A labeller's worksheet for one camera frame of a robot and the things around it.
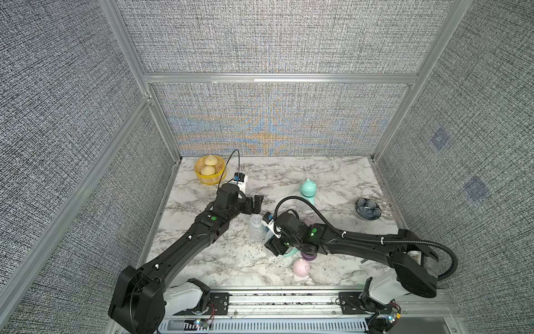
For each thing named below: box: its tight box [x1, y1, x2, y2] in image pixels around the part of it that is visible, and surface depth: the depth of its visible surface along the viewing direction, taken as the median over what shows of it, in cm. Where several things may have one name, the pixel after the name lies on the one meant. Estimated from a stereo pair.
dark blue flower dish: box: [354, 198, 382, 220], surface depth 97 cm
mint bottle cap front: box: [299, 178, 318, 198], surface depth 88 cm
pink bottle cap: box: [292, 258, 311, 278], surface depth 80 cm
